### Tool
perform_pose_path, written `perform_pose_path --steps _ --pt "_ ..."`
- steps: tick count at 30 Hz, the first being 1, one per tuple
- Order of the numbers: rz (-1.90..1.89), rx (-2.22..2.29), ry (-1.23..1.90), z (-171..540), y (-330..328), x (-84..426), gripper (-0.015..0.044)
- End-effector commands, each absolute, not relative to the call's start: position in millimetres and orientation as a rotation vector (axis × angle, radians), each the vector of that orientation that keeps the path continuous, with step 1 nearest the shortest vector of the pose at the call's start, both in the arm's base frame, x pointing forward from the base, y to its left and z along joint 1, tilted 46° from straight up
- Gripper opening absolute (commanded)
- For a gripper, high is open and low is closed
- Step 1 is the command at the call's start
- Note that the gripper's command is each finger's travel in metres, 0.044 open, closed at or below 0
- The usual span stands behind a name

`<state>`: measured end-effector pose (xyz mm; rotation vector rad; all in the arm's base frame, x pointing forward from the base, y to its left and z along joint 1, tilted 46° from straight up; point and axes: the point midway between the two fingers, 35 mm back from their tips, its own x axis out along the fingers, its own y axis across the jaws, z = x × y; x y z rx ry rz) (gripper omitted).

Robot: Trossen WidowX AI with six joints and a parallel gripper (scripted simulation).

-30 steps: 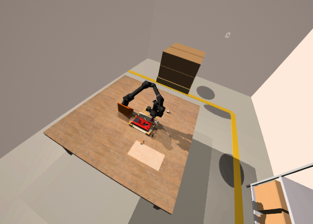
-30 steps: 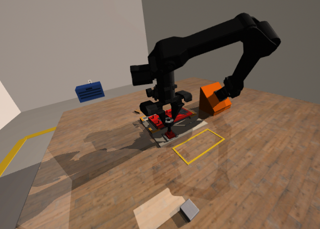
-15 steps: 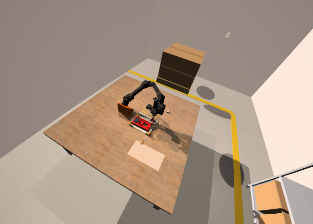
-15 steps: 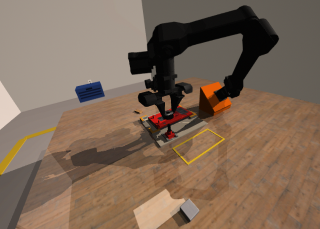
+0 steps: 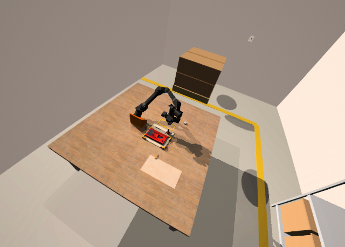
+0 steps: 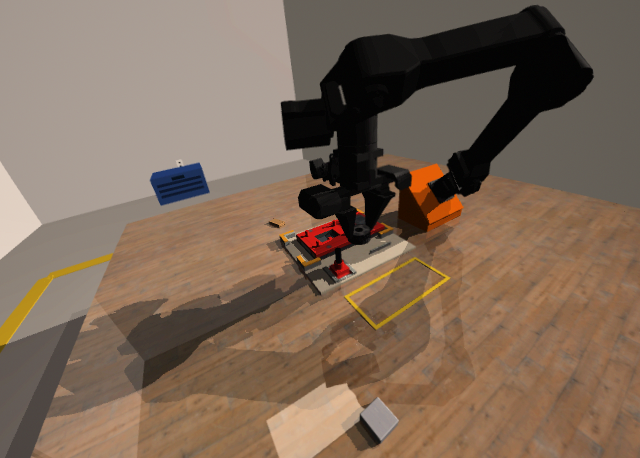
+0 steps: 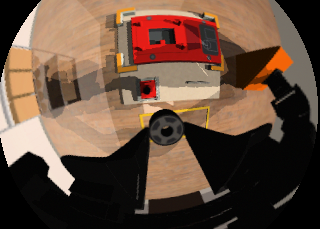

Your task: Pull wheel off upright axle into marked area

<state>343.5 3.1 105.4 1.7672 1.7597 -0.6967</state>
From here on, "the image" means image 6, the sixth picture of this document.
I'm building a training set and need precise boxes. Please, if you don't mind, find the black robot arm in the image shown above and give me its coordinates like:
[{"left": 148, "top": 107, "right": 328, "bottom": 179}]
[{"left": 281, "top": 5, "right": 594, "bottom": 203}]

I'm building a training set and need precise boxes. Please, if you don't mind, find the yellow rectangular outline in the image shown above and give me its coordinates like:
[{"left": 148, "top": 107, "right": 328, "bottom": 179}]
[{"left": 344, "top": 257, "right": 450, "bottom": 330}]

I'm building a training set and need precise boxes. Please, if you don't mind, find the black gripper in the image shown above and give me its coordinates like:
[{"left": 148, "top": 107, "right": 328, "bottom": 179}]
[{"left": 298, "top": 141, "right": 412, "bottom": 240}]

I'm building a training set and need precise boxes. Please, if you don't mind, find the dark grey toy wheel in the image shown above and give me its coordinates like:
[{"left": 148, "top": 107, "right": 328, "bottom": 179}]
[{"left": 348, "top": 224, "right": 371, "bottom": 245}]

